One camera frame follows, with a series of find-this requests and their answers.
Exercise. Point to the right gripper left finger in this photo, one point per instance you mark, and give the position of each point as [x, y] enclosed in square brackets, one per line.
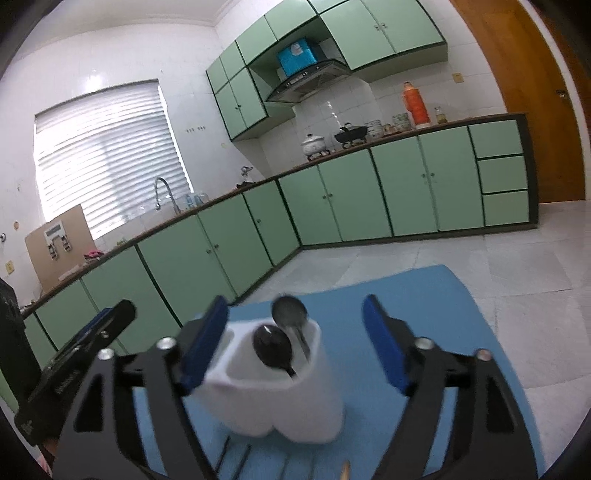
[101, 439]

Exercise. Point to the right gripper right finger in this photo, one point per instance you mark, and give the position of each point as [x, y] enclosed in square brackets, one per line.
[489, 438]

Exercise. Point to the wooden chopstick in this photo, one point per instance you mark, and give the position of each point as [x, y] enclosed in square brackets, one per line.
[346, 471]

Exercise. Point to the black plastic spoon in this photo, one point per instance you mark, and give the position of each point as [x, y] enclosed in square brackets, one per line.
[273, 348]

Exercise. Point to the small silver teaspoon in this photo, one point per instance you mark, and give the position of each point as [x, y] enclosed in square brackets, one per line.
[289, 312]

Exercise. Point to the green lower kitchen cabinets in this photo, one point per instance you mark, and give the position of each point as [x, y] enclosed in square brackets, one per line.
[471, 176]

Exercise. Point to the green kitchen cabinets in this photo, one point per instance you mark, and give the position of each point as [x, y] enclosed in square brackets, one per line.
[375, 39]
[471, 176]

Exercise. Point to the green upper kitchen cabinets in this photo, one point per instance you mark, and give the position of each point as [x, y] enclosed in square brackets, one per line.
[375, 39]

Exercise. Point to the person left hand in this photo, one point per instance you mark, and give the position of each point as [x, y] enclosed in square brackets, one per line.
[48, 449]

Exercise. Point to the blue table cloth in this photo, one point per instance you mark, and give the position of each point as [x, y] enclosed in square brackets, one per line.
[435, 304]

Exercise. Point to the white two-compartment utensil holder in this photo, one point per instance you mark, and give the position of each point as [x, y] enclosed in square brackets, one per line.
[252, 399]

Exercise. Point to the cardboard box with scale picture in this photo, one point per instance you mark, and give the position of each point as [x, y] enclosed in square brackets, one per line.
[57, 249]

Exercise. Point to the pink cloth on counter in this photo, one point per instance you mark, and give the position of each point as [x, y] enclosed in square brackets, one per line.
[93, 255]

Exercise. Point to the white window blinds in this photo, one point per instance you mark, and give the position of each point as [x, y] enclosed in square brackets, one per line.
[113, 152]

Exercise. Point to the glass jar on counter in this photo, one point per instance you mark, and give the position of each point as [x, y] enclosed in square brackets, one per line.
[440, 115]

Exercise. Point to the black wok with lid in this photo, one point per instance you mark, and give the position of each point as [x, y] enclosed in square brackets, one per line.
[351, 135]

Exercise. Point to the orange thermos flask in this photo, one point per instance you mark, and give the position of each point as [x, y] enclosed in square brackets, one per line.
[415, 105]

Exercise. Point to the wooden door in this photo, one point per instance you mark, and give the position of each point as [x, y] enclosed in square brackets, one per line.
[530, 82]

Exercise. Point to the black range hood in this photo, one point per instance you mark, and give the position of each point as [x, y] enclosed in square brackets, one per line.
[305, 83]

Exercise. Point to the blue box above hood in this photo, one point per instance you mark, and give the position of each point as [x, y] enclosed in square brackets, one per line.
[299, 55]

